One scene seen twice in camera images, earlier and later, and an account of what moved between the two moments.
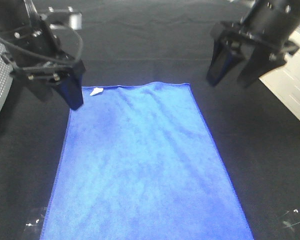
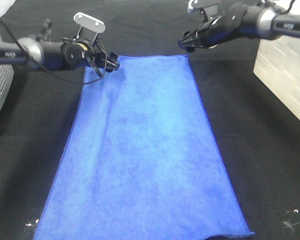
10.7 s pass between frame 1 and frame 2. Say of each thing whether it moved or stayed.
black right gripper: moved
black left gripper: moved
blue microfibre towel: moved
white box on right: stayed
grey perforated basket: stayed
